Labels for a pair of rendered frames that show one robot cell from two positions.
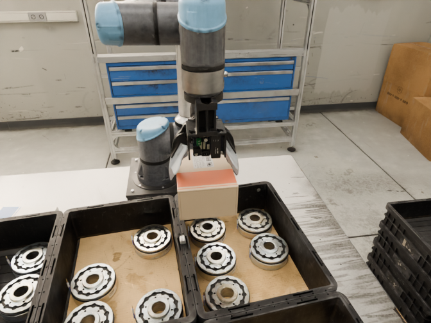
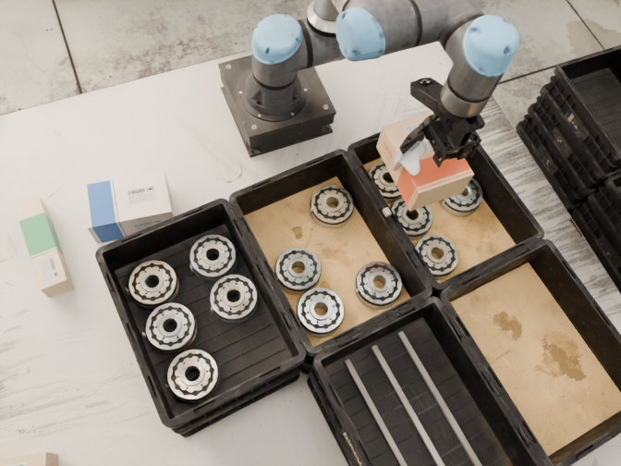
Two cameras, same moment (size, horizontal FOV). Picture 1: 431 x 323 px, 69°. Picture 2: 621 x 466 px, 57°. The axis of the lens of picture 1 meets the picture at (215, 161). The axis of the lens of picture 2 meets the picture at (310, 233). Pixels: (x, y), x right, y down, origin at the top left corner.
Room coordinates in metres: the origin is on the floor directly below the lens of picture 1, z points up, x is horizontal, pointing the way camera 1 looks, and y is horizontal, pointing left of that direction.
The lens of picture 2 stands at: (0.05, 0.46, 2.04)
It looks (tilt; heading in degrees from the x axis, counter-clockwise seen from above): 65 degrees down; 337
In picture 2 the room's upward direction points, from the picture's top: 9 degrees clockwise
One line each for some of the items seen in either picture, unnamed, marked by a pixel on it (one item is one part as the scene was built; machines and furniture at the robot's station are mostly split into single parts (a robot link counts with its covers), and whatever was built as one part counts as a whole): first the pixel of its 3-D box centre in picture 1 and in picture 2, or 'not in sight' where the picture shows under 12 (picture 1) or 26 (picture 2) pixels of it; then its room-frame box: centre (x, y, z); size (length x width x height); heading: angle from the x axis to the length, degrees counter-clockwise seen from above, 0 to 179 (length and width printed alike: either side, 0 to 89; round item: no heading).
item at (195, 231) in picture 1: (207, 228); (388, 178); (0.66, 0.02, 0.86); 0.10 x 0.10 x 0.01
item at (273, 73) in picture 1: (251, 91); not in sight; (2.57, -0.31, 0.60); 0.72 x 0.03 x 0.56; 98
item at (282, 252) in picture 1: (269, 247); (461, 191); (0.59, -0.14, 0.86); 0.10 x 0.10 x 0.01
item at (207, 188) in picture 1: (204, 181); (422, 160); (0.57, 0.03, 1.09); 0.16 x 0.12 x 0.07; 8
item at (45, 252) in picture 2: not in sight; (43, 246); (0.72, 0.86, 0.73); 0.24 x 0.06 x 0.06; 12
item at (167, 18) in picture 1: (188, 24); (441, 14); (0.64, 0.05, 1.40); 0.11 x 0.11 x 0.08; 8
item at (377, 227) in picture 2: (122, 272); (325, 253); (0.50, 0.22, 0.87); 0.40 x 0.30 x 0.11; 13
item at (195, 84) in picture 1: (204, 79); (467, 92); (0.55, 0.02, 1.32); 0.08 x 0.08 x 0.05
